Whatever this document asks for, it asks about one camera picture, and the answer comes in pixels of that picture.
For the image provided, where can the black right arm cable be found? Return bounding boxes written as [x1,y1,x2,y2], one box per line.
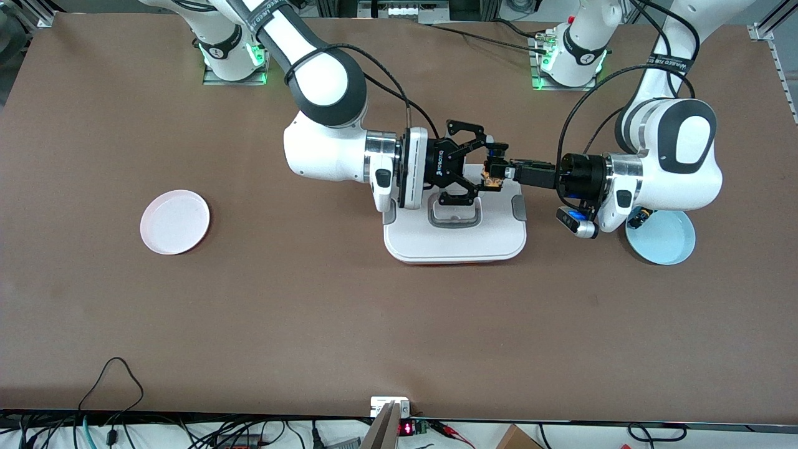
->
[284,42,441,140]

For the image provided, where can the black cable to base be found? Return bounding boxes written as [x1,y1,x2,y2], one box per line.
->
[429,24,552,54]

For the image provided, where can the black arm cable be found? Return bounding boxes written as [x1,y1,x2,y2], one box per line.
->
[556,0,700,164]
[284,42,441,140]

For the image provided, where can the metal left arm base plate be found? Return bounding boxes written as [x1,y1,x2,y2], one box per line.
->
[530,31,599,92]

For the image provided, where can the brown cardboard box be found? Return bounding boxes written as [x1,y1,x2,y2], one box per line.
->
[496,424,544,449]

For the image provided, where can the red clip lead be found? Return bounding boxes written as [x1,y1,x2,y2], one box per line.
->
[430,420,476,448]

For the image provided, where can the pink round plate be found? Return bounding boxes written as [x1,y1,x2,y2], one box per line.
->
[140,190,211,256]

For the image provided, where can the small white electronics box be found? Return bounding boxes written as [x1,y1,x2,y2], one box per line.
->
[370,397,411,418]

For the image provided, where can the light blue round plate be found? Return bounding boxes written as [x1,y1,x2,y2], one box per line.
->
[625,210,696,266]

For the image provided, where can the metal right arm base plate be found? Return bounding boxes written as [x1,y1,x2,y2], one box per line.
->
[202,27,274,86]

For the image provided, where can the orange black switch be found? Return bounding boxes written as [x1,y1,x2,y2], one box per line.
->
[479,143,511,191]

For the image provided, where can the aluminium frame profile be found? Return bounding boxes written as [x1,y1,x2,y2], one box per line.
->
[747,0,798,125]

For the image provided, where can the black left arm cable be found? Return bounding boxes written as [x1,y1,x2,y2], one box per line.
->
[556,0,700,164]

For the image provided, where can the white power strip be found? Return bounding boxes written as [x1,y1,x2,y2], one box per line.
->
[358,0,451,21]

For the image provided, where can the grey metal bar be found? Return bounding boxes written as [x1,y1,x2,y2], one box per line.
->
[360,401,401,449]

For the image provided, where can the black coiled thin cable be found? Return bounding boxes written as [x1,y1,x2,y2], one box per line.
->
[626,422,688,443]

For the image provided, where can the black looped cable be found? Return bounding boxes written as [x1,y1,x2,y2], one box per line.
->
[77,357,145,431]

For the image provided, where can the white lunch box grey clips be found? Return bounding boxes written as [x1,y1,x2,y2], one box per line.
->
[382,163,528,265]

